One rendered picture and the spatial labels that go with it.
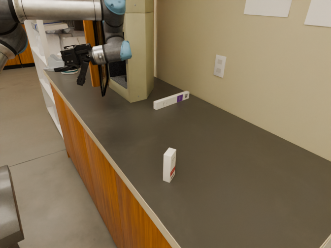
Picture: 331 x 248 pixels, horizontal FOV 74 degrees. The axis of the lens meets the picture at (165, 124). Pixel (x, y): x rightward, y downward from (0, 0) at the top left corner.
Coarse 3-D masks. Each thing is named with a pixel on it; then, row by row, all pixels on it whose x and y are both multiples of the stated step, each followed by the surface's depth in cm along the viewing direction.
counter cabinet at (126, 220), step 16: (64, 112) 169; (64, 128) 195; (80, 128) 133; (80, 144) 148; (80, 160) 167; (96, 160) 120; (80, 176) 191; (96, 176) 132; (112, 176) 100; (96, 192) 147; (112, 192) 109; (128, 192) 87; (112, 208) 119; (128, 208) 93; (112, 224) 131; (128, 224) 100; (144, 224) 81; (128, 240) 108; (144, 240) 86; (160, 240) 72
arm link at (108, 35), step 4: (104, 24) 87; (104, 28) 90; (108, 28) 87; (112, 28) 86; (116, 28) 86; (120, 28) 88; (104, 32) 92; (108, 32) 89; (112, 32) 89; (116, 32) 89; (120, 32) 91; (108, 36) 89; (112, 36) 89; (116, 36) 89; (120, 36) 90
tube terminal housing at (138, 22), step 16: (128, 0) 103; (144, 0) 108; (128, 16) 106; (144, 16) 111; (128, 32) 110; (144, 32) 115; (144, 48) 119; (128, 64) 117; (144, 64) 123; (112, 80) 142; (128, 80) 122; (144, 80) 127; (128, 96) 128; (144, 96) 132
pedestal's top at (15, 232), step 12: (0, 168) 77; (0, 180) 72; (0, 192) 67; (12, 192) 67; (0, 204) 63; (12, 204) 64; (0, 216) 60; (12, 216) 60; (0, 228) 57; (12, 228) 57; (0, 240) 54; (12, 240) 56
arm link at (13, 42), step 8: (16, 24) 76; (8, 32) 75; (16, 32) 78; (24, 32) 84; (0, 40) 76; (8, 40) 77; (16, 40) 80; (24, 40) 84; (0, 48) 76; (8, 48) 78; (16, 48) 81; (24, 48) 86; (0, 56) 77; (8, 56) 80; (0, 64) 77; (0, 72) 79
